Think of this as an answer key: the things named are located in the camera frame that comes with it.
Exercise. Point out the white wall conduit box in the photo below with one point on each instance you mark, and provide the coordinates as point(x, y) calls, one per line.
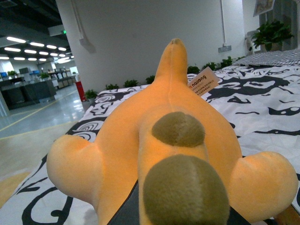
point(84, 42)

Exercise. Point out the hanging picture card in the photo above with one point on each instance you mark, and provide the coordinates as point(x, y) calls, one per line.
point(263, 6)

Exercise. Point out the small potted plant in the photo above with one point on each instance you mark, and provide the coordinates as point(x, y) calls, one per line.
point(111, 86)
point(91, 95)

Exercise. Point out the paper hang tag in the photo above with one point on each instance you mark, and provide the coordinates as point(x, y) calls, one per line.
point(205, 81)

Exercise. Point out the dark reception counter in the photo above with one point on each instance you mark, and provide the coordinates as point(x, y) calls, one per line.
point(21, 95)

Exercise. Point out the small potted plant right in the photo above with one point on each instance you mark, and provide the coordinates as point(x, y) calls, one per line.
point(111, 86)

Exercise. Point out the grey wall socket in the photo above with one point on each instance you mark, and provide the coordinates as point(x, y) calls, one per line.
point(225, 48)

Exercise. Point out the large green potted plant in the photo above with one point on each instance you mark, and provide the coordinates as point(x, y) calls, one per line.
point(271, 33)

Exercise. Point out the small potted plant left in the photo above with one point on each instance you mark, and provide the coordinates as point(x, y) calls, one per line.
point(91, 95)

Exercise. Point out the orange plush dinosaur toy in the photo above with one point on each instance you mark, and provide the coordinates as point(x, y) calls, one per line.
point(180, 152)

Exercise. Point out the red fire extinguisher cabinet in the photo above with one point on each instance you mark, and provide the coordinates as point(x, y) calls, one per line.
point(80, 90)

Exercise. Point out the checkered pillow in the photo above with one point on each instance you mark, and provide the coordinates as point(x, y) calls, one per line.
point(275, 58)

